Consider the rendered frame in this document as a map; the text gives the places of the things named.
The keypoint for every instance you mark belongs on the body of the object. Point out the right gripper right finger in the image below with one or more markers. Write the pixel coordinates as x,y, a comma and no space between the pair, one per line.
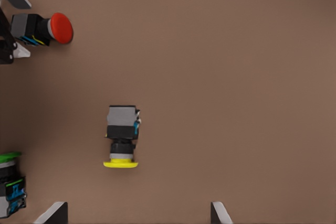
219,214

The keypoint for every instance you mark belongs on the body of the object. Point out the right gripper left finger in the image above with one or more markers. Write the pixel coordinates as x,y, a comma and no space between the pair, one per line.
56,214

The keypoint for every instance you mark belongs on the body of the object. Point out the red mushroom push-button switch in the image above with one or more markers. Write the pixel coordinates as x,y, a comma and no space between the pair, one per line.
52,28

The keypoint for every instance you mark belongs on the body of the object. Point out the green mushroom push-button switch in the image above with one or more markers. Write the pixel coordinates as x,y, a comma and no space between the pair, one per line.
10,184

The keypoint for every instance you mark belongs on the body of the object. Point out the yellow mushroom push-button switch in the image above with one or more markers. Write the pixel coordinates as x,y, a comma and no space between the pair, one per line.
121,129

